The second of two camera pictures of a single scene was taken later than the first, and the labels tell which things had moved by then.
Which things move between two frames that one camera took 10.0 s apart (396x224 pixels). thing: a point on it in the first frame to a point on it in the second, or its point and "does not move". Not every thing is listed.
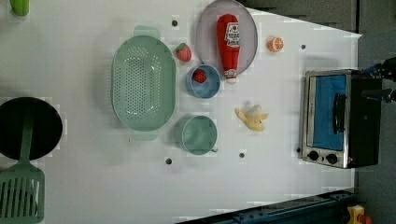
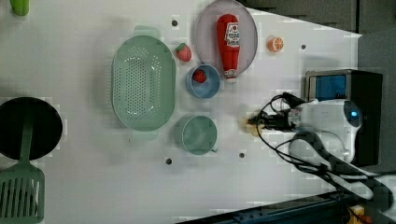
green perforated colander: x=144 y=83 does not move
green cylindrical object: x=21 y=7 does not move
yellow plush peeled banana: x=253 y=118 to x=252 y=128
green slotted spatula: x=22 y=187 does not move
